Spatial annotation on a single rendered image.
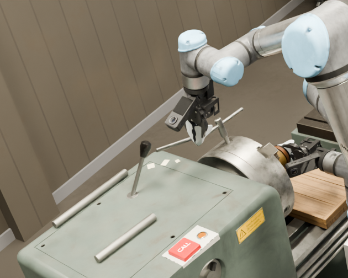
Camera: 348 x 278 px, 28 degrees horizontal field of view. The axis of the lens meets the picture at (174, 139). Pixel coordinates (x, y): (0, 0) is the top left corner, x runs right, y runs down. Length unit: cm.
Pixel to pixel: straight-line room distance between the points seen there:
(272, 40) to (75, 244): 75
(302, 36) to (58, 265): 88
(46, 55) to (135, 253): 266
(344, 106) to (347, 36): 15
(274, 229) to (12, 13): 258
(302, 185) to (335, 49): 113
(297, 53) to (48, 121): 306
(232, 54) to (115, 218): 56
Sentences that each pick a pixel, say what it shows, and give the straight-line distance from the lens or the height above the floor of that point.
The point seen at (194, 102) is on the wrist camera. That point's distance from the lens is 190.
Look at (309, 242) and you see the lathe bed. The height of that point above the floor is 86.
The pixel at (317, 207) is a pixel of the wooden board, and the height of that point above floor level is 89.
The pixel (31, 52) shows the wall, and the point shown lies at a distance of 424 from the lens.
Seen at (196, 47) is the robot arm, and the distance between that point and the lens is 181.
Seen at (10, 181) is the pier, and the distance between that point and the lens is 413.
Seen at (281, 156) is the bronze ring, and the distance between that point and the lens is 227.
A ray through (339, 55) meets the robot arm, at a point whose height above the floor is 171.
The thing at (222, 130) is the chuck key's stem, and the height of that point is 128.
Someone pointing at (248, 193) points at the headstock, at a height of 125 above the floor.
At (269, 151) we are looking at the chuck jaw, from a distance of 214.
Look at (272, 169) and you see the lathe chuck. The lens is 209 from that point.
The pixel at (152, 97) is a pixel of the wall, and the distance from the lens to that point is 500.
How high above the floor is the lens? 234
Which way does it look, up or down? 29 degrees down
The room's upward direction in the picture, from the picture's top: 16 degrees counter-clockwise
